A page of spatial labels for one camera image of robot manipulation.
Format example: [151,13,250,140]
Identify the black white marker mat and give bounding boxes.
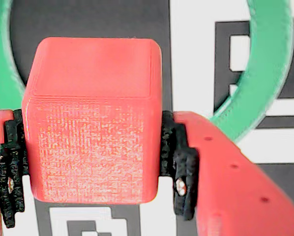
[0,0,294,236]

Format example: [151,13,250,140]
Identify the red cube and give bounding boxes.
[21,36,162,205]

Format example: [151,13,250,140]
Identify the green ring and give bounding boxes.
[0,0,294,145]

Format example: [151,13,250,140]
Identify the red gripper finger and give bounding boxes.
[159,110,294,236]
[0,109,29,236]

